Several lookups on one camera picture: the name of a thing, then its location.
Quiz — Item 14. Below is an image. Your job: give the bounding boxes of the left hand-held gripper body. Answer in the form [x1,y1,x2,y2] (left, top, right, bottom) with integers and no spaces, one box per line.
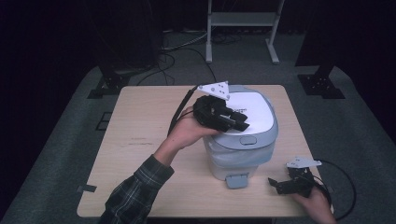
[192,80,238,133]

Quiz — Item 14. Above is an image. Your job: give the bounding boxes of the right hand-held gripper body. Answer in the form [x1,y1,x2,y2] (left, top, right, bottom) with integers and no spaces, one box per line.
[279,156,323,199]

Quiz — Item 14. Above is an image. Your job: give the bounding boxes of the white pedal trash bin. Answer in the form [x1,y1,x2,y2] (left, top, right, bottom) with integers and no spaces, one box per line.
[203,84,279,190]

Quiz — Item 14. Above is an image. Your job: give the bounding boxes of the person's left hand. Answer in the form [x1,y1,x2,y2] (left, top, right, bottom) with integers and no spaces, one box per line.
[167,105,222,151]

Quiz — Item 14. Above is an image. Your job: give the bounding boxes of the person's right hand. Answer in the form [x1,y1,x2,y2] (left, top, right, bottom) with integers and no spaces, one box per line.
[291,186,338,224]

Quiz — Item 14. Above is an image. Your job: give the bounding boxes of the white trash bag liner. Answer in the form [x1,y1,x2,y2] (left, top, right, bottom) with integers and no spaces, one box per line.
[204,136,276,171]

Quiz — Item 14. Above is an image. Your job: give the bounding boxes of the white metal stand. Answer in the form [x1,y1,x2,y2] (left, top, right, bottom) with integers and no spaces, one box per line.
[205,0,286,65]

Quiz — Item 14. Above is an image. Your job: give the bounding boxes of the grey tape strip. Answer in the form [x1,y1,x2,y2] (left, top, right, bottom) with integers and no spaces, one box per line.
[76,184,98,193]

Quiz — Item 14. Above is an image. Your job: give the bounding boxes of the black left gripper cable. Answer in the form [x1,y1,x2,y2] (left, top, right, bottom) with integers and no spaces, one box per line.
[167,84,200,137]

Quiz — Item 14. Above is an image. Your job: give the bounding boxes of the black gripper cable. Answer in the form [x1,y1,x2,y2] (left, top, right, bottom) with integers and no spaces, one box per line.
[167,84,200,137]
[312,159,358,221]

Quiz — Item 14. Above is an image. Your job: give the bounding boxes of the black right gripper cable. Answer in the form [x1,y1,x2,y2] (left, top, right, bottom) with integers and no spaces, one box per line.
[312,159,358,221]

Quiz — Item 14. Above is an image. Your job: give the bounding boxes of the black floor cables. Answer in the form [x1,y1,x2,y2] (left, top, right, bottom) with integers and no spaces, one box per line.
[135,29,219,87]

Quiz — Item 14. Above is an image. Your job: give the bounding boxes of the black stand with base plate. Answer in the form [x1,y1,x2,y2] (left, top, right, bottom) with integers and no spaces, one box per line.
[87,59,134,100]
[294,0,347,100]

